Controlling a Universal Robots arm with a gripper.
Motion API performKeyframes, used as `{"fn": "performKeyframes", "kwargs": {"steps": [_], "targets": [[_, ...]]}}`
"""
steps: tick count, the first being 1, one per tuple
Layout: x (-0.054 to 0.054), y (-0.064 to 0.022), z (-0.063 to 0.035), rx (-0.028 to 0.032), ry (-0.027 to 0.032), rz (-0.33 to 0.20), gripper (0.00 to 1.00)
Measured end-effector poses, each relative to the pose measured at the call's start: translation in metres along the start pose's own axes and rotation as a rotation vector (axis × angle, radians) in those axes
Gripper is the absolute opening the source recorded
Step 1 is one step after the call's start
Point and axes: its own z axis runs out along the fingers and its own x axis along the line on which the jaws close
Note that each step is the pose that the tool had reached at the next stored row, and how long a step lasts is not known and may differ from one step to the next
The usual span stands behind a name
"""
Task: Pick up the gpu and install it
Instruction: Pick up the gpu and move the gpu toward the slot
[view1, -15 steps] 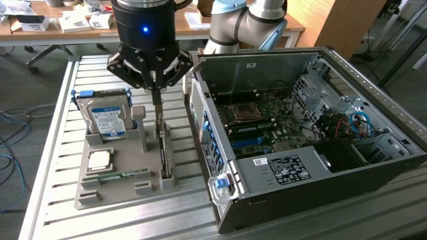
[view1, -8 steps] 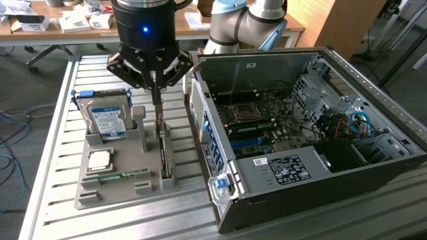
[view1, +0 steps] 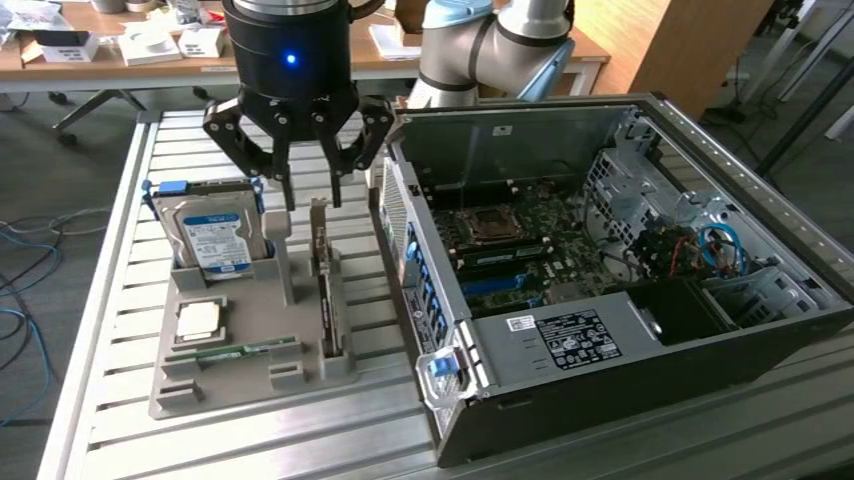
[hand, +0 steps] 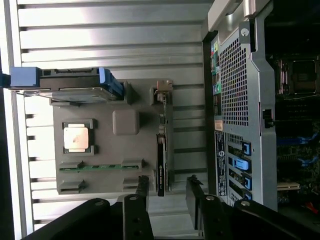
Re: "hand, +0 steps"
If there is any green motherboard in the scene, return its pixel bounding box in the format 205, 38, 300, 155
263, 22, 320, 211

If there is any green RAM stick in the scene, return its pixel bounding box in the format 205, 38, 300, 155
59, 163, 141, 173

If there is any hard disk in blue caddy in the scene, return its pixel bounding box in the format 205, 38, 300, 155
9, 66, 125, 104

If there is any grey parts rack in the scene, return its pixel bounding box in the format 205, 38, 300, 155
49, 79, 175, 196

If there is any CPU socket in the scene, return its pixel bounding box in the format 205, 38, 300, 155
276, 58, 320, 96

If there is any cream expansion slot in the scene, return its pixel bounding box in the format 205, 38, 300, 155
276, 181, 300, 192

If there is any blue expansion slot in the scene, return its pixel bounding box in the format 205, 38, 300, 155
276, 136, 320, 147

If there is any silver CPU chip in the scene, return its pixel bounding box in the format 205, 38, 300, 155
63, 122, 91, 153

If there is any open PC case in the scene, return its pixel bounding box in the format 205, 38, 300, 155
201, 0, 320, 213

